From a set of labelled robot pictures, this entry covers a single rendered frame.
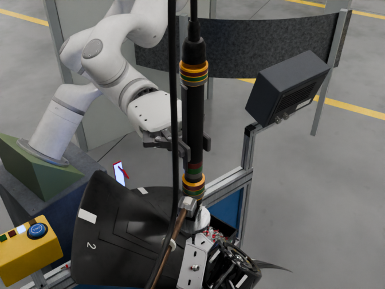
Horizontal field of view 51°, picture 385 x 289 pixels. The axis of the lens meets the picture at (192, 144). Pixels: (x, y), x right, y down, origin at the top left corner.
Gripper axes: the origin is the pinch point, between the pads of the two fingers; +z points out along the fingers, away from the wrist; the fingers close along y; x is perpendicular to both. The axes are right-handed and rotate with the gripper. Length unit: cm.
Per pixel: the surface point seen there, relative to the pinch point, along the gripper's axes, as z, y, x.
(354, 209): -30, -148, -150
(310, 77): -29, -72, -27
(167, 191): -21.2, -7.2, -34.8
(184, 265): 6.3, 6.7, -23.1
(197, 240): -1.4, -2.4, -31.0
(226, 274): 11.8, 0.8, -25.1
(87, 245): 1.4, 22.4, -8.9
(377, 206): -22, -162, -150
